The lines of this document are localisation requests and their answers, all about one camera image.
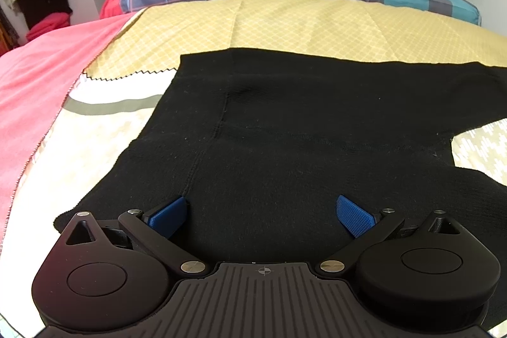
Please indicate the pink blanket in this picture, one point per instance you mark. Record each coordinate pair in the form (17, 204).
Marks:
(35, 92)

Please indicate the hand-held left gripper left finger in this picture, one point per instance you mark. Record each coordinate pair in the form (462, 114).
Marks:
(168, 218)

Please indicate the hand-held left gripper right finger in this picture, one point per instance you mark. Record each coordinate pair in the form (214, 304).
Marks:
(355, 216)

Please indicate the red bed sheet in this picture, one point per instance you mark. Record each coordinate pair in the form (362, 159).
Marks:
(111, 3)

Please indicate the red cloth pile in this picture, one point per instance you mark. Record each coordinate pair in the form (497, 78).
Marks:
(49, 25)

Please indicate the black pants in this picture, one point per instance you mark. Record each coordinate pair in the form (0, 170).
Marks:
(297, 124)

